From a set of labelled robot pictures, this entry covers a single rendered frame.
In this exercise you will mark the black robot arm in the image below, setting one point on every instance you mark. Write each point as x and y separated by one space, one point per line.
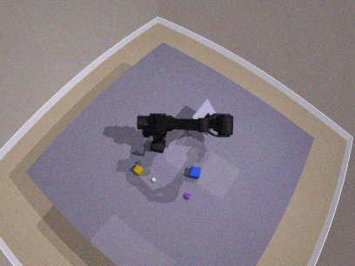
159 123

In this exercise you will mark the blue block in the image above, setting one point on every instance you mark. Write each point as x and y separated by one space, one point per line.
194 172

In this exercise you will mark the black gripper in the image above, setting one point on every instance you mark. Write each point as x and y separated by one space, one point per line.
158 143

